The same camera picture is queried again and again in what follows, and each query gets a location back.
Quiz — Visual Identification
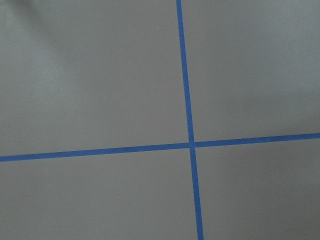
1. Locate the crossing blue tape strip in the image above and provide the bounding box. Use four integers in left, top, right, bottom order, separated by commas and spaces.
0, 132, 320, 162

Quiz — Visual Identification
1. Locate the long blue tape strip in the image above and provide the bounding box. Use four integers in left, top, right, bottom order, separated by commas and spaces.
176, 0, 204, 240

